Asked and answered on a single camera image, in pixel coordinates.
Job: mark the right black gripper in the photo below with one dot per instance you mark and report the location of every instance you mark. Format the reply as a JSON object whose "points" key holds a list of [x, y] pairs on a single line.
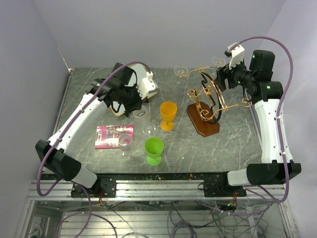
{"points": [[223, 73]]}

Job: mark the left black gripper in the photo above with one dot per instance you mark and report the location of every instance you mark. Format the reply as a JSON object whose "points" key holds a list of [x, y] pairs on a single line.
{"points": [[137, 104]]}

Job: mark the clear small wine glass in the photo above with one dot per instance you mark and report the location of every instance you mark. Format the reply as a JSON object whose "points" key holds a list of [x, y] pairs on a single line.
{"points": [[217, 63]]}

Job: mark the clear front wine glass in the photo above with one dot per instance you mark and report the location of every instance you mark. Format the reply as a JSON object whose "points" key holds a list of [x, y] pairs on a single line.
{"points": [[126, 143]]}

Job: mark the clear tall wine glass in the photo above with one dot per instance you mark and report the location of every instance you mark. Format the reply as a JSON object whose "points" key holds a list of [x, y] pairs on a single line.
{"points": [[181, 72]]}

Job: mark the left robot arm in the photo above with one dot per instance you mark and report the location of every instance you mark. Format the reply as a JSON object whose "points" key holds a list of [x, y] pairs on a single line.
{"points": [[88, 110]]}

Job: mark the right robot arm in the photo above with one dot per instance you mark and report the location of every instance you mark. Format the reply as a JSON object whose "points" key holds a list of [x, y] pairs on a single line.
{"points": [[266, 96]]}

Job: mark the gold wine glass rack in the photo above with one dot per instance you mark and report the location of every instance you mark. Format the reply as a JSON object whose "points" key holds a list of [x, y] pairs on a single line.
{"points": [[206, 111]]}

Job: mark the yellow framed whiteboard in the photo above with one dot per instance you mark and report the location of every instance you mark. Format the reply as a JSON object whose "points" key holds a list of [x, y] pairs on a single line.
{"points": [[129, 77]]}

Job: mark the orange plastic goblet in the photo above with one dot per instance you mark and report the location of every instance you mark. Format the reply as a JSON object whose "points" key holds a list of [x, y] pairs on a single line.
{"points": [[168, 112]]}

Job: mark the pink booklet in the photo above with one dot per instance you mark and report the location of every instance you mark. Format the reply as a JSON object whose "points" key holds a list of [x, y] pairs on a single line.
{"points": [[107, 136]]}

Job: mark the green plastic goblet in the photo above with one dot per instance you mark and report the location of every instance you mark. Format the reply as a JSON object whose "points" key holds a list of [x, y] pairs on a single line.
{"points": [[154, 147]]}

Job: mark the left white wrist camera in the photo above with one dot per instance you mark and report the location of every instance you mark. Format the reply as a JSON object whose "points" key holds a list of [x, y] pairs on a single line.
{"points": [[147, 87]]}

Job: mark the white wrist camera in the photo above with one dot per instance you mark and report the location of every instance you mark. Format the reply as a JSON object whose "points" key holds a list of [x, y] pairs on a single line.
{"points": [[236, 51], [147, 87]]}

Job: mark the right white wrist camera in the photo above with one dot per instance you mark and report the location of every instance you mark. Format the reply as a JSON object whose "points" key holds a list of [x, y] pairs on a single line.
{"points": [[236, 51]]}

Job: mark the aluminium mounting rail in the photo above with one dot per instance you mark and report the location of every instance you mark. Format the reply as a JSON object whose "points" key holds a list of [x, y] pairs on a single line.
{"points": [[134, 187]]}

